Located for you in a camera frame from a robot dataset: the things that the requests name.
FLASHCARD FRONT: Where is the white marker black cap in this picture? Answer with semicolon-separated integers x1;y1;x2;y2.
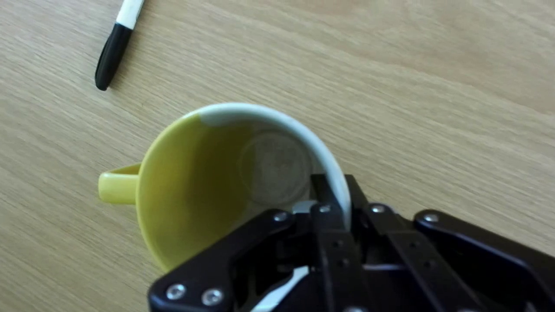
91;0;147;93

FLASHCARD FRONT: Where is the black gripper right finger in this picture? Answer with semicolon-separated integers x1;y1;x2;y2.
345;173;555;312

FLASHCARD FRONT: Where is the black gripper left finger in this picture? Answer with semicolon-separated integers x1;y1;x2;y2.
147;171;371;312

